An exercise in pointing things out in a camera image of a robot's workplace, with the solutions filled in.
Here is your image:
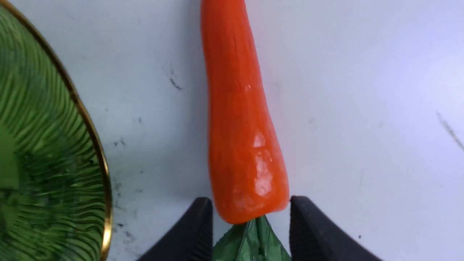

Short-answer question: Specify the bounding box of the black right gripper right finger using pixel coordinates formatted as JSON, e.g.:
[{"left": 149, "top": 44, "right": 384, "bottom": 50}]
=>
[{"left": 289, "top": 195, "right": 380, "bottom": 261}]

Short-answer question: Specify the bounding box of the toy carrot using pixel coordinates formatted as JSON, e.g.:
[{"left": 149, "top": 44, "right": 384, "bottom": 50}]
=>
[{"left": 200, "top": 0, "right": 291, "bottom": 261}]

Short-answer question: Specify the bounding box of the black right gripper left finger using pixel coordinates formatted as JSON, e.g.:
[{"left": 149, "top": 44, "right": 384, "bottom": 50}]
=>
[{"left": 139, "top": 197, "right": 213, "bottom": 261}]

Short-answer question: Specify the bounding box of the green ribbed plastic plate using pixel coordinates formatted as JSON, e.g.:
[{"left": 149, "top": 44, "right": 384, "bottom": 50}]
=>
[{"left": 0, "top": 0, "right": 113, "bottom": 261}]

